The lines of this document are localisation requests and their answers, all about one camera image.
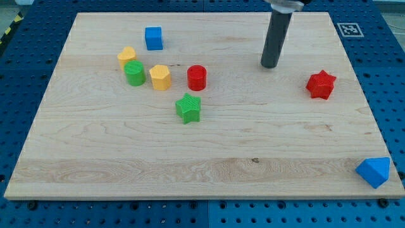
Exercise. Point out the red cylinder block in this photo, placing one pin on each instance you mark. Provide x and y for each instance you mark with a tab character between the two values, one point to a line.
196	77

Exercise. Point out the green cylinder block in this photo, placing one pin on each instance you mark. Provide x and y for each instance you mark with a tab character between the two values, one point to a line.
135	74

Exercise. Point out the yellow heart block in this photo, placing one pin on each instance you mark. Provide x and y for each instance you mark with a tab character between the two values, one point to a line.
127	54

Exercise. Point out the yellow hexagon block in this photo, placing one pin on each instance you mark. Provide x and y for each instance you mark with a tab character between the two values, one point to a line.
161	77

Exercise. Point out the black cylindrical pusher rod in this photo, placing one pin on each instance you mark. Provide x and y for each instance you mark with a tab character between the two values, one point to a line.
277	30

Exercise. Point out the translucent rod mount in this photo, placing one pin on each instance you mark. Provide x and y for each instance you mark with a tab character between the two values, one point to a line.
285	6

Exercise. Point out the blue triangle block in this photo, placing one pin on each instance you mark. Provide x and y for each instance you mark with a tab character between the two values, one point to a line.
375	171

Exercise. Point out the green star block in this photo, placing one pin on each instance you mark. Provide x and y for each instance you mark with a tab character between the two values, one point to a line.
188	108

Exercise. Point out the light wooden board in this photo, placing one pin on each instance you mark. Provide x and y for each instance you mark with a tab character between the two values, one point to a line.
260	135

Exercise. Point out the red star block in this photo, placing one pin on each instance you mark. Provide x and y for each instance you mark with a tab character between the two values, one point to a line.
321	85

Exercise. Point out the blue cube block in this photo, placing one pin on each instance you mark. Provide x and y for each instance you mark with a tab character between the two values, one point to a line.
153	38

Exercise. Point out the white fiducial marker tag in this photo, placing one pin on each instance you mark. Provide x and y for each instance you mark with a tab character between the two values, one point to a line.
350	30

